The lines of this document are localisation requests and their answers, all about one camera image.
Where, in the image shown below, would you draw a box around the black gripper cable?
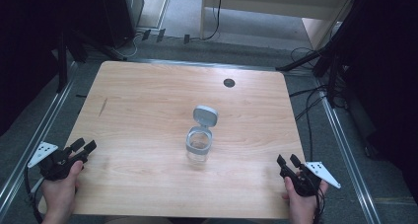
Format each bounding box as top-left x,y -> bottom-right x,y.
313,184 -> 327,224
24,166 -> 45,224

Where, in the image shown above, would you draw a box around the person's right hand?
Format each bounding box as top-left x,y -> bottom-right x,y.
282,177 -> 329,224

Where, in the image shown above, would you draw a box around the black curtain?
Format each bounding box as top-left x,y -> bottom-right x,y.
0,0 -> 109,136
328,0 -> 418,198

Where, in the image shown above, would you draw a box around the person's left hand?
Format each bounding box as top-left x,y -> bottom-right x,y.
40,160 -> 84,224

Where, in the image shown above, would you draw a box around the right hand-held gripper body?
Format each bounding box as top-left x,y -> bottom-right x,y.
279,161 -> 342,197

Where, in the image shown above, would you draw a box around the black hanging cable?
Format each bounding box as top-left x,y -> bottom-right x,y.
190,0 -> 225,42

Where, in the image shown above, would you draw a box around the silver floor rail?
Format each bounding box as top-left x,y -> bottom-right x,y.
0,61 -> 79,212
314,80 -> 383,224

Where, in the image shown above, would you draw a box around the beige shelf unit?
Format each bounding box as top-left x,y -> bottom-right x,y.
199,0 -> 360,50

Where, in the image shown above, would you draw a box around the black metal stand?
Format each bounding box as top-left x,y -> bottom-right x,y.
275,36 -> 351,110
53,28 -> 127,94

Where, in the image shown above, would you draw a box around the white floor cable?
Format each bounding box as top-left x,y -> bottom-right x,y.
121,33 -> 143,58

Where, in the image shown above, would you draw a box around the clear jar with grey lid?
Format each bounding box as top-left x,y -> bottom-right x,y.
185,105 -> 220,165

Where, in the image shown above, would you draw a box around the dark computer tower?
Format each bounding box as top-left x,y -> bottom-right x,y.
98,0 -> 146,48

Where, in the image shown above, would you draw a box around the black floor cables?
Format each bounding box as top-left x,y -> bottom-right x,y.
288,45 -> 348,163

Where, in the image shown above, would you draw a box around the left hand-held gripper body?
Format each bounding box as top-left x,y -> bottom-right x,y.
28,141 -> 90,182

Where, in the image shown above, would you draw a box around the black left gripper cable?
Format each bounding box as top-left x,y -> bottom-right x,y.
24,166 -> 45,224

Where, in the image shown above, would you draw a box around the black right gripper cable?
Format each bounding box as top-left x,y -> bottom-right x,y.
313,184 -> 327,224

